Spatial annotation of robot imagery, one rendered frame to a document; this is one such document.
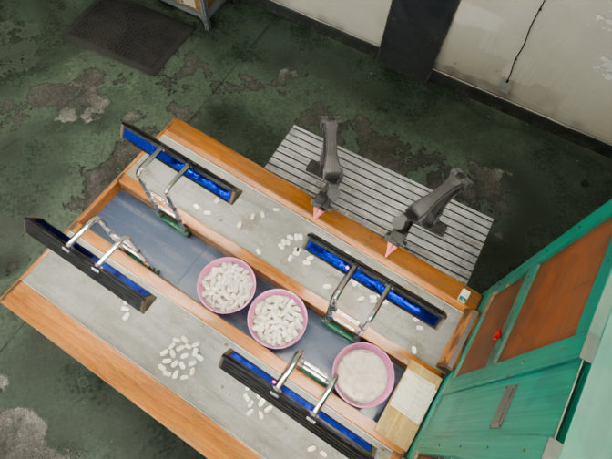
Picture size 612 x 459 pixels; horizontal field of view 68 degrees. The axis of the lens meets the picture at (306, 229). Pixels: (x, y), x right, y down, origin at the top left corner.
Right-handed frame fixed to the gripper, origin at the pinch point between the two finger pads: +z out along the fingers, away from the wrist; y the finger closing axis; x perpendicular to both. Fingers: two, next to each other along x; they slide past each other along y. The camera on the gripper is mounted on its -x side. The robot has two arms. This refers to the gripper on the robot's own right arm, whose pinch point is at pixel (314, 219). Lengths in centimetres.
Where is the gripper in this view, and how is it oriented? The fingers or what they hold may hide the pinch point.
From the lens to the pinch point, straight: 213.1
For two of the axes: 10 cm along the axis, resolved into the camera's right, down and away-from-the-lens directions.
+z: -4.4, 8.4, 3.2
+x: 3.2, -1.8, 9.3
